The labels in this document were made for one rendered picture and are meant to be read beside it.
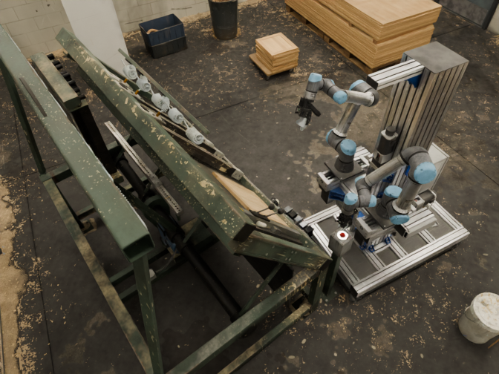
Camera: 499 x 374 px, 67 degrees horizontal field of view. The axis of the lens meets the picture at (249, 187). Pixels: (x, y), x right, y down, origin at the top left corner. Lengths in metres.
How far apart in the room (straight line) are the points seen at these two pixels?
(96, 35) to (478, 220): 5.08
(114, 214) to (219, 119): 3.85
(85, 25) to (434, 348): 5.27
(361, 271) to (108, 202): 2.54
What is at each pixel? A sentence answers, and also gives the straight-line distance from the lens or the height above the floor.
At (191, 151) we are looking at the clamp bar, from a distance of 2.58.
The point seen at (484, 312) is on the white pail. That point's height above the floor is 0.36.
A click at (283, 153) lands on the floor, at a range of 4.55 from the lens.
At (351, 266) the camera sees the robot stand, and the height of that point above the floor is 0.21.
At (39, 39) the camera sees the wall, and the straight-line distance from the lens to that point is 7.26.
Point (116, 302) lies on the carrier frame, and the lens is 2.81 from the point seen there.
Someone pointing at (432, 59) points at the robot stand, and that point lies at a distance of 2.43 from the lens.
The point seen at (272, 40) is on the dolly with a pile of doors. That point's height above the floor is 0.40.
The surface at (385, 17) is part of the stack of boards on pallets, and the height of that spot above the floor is 0.78.
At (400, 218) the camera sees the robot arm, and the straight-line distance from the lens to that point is 2.56.
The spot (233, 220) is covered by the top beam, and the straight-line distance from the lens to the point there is 1.60.
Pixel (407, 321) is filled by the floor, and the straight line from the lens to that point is 3.63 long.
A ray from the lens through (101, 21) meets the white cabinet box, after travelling 5.71.
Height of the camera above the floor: 3.20
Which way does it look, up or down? 50 degrees down
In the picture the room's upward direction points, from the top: 3 degrees counter-clockwise
